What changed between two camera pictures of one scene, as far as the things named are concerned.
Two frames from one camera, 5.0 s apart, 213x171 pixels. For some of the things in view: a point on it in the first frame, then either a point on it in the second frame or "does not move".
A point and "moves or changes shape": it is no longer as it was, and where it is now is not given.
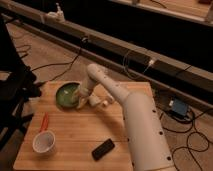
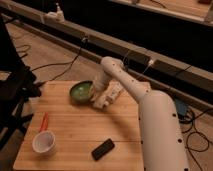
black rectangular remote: [104, 148] does not move
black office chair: [15, 92] does not move
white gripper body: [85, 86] -> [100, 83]
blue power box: [179, 107] does not move
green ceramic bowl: [67, 94] moves or changes shape
